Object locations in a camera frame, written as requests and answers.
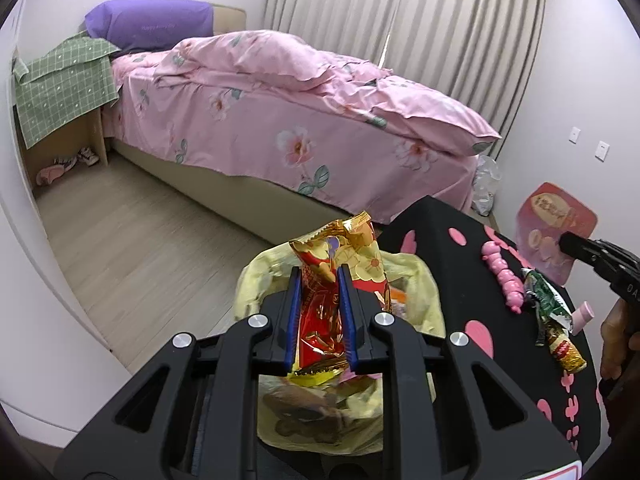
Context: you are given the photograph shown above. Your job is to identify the pink caterpillar toy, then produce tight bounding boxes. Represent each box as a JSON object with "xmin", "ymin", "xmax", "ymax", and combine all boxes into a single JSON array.
[{"xmin": 480, "ymin": 240, "xmax": 527, "ymax": 316}]

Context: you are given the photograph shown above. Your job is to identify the large pink snack bag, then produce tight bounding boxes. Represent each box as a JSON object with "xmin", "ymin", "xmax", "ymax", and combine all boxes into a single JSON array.
[{"xmin": 514, "ymin": 182, "xmax": 599, "ymax": 286}]

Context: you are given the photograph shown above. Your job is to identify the yellow plastic bag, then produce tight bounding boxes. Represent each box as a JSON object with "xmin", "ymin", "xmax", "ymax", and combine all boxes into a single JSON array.
[{"xmin": 235, "ymin": 247, "xmax": 448, "ymax": 457}]

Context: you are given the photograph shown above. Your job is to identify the purple pillow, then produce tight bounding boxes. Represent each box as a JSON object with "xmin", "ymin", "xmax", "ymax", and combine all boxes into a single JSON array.
[{"xmin": 83, "ymin": 0, "xmax": 214, "ymax": 54}]

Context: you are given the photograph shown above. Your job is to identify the curtain pull rod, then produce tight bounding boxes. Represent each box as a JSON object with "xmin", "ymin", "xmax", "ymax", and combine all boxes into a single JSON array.
[{"xmin": 381, "ymin": 0, "xmax": 408, "ymax": 70}]

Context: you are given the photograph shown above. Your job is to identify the green checked cloth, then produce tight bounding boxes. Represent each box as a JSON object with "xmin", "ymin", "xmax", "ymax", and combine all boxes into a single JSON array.
[{"xmin": 12, "ymin": 30, "xmax": 122, "ymax": 149}]

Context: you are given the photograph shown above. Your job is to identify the green snack wrapper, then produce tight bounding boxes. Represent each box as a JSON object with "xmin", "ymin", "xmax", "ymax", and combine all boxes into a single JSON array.
[{"xmin": 521, "ymin": 268, "xmax": 572, "ymax": 347}]

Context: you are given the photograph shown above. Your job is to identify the grey striped curtain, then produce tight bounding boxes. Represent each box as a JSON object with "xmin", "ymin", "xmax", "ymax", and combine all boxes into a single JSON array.
[{"xmin": 261, "ymin": 0, "xmax": 549, "ymax": 139}]

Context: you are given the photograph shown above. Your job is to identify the black tablecloth pink flowers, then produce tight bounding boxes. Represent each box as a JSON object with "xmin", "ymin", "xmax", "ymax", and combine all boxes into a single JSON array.
[{"xmin": 379, "ymin": 195, "xmax": 610, "ymax": 463}]

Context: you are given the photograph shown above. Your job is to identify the pink floral bed sheet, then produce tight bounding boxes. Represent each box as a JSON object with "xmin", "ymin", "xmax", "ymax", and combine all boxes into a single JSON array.
[{"xmin": 106, "ymin": 51, "xmax": 480, "ymax": 226}]

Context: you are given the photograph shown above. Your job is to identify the pink floral duvet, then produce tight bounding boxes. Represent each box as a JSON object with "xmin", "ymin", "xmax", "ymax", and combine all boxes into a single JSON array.
[{"xmin": 152, "ymin": 30, "xmax": 503, "ymax": 157}]

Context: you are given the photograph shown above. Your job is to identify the white plastic bag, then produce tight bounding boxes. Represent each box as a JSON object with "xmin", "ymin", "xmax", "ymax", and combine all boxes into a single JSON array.
[{"xmin": 471, "ymin": 155, "xmax": 503, "ymax": 217}]

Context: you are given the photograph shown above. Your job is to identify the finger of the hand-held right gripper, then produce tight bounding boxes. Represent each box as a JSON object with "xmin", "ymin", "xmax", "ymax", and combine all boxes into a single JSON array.
[{"xmin": 558, "ymin": 231, "xmax": 608, "ymax": 267}]

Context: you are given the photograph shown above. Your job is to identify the red and gold snack packet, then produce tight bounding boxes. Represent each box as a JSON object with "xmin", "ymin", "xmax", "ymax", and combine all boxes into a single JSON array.
[{"xmin": 288, "ymin": 211, "xmax": 392, "ymax": 387}]

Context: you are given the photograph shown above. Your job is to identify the wooden bedside table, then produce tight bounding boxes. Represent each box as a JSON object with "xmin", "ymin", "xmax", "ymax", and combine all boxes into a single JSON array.
[{"xmin": 19, "ymin": 105, "xmax": 110, "ymax": 190}]

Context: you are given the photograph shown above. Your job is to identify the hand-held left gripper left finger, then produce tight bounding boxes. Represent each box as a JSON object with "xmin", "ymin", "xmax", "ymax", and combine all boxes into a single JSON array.
[{"xmin": 55, "ymin": 266, "xmax": 304, "ymax": 480}]

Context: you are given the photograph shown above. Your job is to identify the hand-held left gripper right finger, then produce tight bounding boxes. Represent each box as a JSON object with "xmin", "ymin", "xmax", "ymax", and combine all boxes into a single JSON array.
[{"xmin": 337, "ymin": 263, "xmax": 582, "ymax": 480}]

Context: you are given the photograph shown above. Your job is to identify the person's right hand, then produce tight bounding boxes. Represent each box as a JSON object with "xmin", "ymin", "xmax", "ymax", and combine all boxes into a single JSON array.
[{"xmin": 599, "ymin": 301, "xmax": 639, "ymax": 382}]

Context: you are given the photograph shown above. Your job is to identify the beige upholstered bed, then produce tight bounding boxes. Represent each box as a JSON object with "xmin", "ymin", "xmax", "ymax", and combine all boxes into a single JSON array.
[{"xmin": 102, "ymin": 2, "xmax": 502, "ymax": 247}]

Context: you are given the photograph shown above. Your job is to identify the pink slipper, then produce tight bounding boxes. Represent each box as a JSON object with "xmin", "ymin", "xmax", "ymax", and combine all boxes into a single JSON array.
[{"xmin": 35, "ymin": 165, "xmax": 66, "ymax": 187}]

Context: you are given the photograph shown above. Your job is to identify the red noodle snack wrapper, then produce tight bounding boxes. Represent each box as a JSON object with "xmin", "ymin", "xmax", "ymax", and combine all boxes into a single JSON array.
[{"xmin": 546, "ymin": 324, "xmax": 587, "ymax": 374}]

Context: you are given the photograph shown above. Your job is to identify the small pink tube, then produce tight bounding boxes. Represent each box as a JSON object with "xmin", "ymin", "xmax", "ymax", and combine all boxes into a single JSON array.
[{"xmin": 569, "ymin": 301, "xmax": 596, "ymax": 335}]

